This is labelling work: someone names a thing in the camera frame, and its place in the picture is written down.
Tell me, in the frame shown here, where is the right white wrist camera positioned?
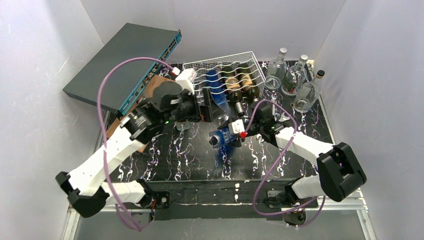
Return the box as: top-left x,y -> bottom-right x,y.
228,119 -> 248,139

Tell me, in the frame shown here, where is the clear bottle blue label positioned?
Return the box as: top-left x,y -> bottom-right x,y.
293,69 -> 325,113

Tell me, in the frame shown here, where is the clear bottle green label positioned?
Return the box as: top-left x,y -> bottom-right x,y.
264,47 -> 288,90

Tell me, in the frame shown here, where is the grey network switch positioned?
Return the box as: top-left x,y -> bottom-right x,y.
62,23 -> 182,118

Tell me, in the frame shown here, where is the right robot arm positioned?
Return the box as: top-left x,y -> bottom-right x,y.
239,99 -> 367,206

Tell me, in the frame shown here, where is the dark wine bottle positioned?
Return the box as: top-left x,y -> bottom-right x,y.
221,66 -> 245,118
236,63 -> 260,103

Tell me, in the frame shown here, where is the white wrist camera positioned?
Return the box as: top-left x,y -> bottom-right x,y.
175,68 -> 197,94
228,119 -> 248,139

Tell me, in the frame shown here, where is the amber labelled bottle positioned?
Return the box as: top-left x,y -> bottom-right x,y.
174,120 -> 191,131

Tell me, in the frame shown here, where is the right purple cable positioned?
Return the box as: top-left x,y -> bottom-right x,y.
245,99 -> 327,229

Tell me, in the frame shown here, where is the purple cable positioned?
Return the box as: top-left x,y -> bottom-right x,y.
96,56 -> 181,232
245,99 -> 327,229

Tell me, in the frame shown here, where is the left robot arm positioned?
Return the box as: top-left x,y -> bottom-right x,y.
55,80 -> 224,218

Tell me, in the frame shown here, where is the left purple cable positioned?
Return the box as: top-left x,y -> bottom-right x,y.
96,56 -> 181,232

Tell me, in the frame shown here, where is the white wire wine rack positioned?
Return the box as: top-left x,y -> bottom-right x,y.
182,51 -> 265,106

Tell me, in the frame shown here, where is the aluminium frame rail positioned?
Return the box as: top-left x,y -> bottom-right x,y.
61,109 -> 378,240

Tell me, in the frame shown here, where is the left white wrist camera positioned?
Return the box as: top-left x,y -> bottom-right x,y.
175,68 -> 197,94

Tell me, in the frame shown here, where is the wooden board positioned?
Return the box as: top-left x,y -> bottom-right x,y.
106,75 -> 180,152

